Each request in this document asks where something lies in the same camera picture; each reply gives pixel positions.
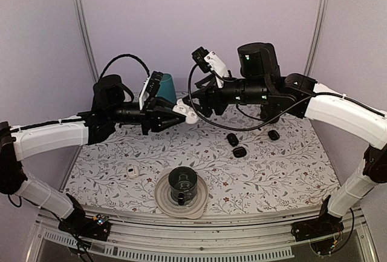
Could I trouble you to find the small white earbud case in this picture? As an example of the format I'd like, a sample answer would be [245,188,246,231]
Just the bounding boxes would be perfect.
[126,165,140,179]

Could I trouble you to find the teal plastic cup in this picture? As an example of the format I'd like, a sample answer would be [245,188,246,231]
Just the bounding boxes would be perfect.
[157,74,177,103]

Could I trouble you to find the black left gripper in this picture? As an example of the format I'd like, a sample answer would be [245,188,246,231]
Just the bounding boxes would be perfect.
[108,95,187,135]

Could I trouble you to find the white earbuds charging case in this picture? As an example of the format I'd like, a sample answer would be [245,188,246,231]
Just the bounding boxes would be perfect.
[172,99,198,125]

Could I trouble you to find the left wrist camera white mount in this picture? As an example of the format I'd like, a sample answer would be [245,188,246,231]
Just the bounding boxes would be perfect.
[138,71,163,111]

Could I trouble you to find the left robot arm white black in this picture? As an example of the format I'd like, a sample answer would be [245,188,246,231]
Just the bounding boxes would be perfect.
[1,72,197,234]

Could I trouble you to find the dark green glass mug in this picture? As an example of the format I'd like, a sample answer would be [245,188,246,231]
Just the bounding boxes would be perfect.
[168,166,198,206]

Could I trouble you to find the black cylindrical object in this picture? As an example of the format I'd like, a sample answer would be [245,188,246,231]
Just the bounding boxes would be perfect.
[226,133,239,147]
[268,130,280,141]

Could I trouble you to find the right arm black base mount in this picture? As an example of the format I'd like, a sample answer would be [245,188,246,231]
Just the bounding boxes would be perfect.
[291,212,344,241]

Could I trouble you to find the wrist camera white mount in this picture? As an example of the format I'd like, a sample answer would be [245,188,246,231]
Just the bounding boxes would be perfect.
[192,47,230,88]
[138,71,163,111]

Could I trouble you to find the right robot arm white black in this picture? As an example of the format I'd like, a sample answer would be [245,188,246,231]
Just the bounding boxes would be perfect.
[184,42,386,235]

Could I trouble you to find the black camera cable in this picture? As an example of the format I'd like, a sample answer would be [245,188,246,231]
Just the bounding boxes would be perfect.
[187,64,387,132]
[99,53,151,80]

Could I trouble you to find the white floral table mat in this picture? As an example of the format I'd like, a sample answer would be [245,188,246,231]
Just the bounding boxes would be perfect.
[63,105,339,215]

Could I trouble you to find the aluminium frame post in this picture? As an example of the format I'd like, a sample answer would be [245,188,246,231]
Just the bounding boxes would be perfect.
[304,0,329,76]
[73,0,99,83]

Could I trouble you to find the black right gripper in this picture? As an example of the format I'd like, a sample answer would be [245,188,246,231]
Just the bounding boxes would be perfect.
[183,71,271,116]

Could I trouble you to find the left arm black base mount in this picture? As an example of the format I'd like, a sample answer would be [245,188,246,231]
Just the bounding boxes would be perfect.
[58,211,111,241]

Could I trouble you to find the black earbud case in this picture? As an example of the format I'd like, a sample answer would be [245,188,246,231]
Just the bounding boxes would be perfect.
[232,146,247,158]

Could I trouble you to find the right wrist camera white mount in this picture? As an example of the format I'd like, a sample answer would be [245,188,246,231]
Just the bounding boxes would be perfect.
[192,47,230,88]

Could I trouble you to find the aluminium front rail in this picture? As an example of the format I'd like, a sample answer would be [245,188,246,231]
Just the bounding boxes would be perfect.
[26,206,380,261]

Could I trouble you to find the beige round plate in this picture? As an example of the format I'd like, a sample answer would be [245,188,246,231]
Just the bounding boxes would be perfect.
[154,166,209,220]

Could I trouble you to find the black right camera cable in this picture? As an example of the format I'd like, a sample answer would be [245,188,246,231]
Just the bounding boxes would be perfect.
[187,64,387,132]

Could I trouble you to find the black left camera cable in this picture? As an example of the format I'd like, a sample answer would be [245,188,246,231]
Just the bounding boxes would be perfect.
[99,53,151,80]

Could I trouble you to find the right aluminium frame post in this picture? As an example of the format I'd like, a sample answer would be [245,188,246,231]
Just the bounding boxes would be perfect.
[304,0,329,76]

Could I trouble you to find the left aluminium frame post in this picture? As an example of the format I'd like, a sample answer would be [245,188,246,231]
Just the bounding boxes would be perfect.
[73,0,99,83]

